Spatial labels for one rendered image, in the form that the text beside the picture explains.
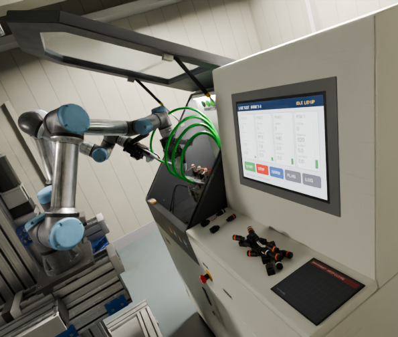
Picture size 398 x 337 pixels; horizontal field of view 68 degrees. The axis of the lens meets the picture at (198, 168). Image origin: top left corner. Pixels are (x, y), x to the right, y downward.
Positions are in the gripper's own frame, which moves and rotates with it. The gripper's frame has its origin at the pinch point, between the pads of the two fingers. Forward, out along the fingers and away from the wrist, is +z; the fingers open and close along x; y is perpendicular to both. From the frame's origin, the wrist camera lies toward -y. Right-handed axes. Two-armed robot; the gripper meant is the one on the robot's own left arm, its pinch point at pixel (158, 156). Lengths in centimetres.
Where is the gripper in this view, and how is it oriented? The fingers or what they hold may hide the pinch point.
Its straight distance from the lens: 168.1
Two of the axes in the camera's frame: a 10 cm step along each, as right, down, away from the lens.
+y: -4.7, 8.5, 2.4
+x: -2.2, 1.5, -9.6
